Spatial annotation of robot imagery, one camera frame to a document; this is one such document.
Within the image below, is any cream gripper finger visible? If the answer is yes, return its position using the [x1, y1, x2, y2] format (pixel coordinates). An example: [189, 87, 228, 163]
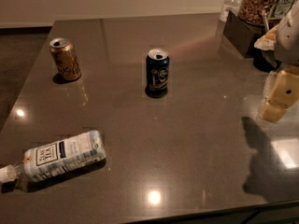
[259, 66, 299, 122]

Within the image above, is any blue pepsi can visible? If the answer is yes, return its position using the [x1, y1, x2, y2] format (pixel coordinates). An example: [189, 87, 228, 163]
[146, 48, 170, 93]

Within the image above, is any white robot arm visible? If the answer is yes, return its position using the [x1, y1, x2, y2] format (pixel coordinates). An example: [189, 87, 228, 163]
[259, 1, 299, 122]

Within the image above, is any clear plastic water bottle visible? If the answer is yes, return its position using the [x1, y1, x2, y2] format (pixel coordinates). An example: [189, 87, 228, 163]
[219, 0, 242, 22]

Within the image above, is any blue plastic tea bottle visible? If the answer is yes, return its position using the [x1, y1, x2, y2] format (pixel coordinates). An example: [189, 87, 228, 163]
[0, 130, 107, 184]

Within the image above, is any gold soda can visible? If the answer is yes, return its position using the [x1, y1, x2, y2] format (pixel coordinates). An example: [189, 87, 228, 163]
[50, 37, 81, 81]

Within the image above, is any snack bag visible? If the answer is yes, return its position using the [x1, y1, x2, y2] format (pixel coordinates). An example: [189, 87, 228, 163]
[254, 25, 278, 51]

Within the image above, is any dark brown box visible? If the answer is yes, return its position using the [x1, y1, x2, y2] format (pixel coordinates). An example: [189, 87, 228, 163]
[223, 11, 263, 58]

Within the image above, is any glass jar of nuts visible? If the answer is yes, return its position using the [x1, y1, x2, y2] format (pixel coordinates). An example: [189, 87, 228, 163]
[238, 0, 276, 26]

